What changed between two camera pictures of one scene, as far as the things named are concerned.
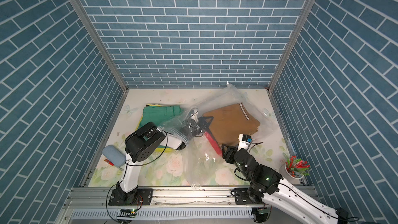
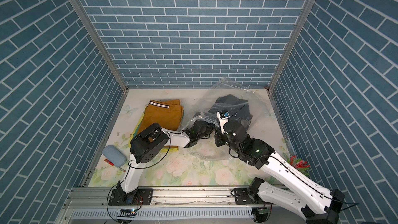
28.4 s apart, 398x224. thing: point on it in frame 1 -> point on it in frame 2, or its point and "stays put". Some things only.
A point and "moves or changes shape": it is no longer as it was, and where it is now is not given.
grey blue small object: [115, 157] stays put
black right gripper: [230, 152] -> [218, 141]
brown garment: [229, 122] -> [168, 113]
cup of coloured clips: [296, 168] stays put
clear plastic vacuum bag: [210, 127] moves or changes shape
